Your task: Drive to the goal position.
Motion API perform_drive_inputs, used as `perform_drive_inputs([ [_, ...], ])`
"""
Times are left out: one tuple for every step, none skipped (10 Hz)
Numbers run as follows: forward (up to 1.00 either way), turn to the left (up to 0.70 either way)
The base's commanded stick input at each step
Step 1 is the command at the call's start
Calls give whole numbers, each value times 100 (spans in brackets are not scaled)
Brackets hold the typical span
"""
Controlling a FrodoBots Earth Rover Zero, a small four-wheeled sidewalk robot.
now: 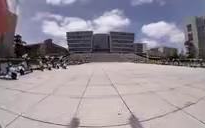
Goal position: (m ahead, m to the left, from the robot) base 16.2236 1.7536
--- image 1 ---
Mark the wide stone steps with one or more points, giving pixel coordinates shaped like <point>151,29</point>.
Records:
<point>105,57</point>

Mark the grey twin-block building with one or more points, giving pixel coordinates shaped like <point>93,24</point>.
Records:
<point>100,42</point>

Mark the pale stone slab plaza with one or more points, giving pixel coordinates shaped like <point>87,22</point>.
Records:
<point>110,90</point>

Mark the distant pale buildings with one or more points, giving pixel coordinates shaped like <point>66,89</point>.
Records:
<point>155,50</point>

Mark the low dark building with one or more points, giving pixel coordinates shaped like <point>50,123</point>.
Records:
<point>45,49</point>

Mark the robot's own part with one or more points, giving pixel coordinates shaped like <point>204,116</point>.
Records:
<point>74,122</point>
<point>135,121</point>

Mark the row of parked scooters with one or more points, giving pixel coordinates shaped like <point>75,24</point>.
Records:
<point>26,66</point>
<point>176,62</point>

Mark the pale multi-storey building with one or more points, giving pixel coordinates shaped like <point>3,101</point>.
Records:
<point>201,36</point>

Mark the long grey office building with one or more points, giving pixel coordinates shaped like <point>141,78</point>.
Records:
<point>1,30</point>

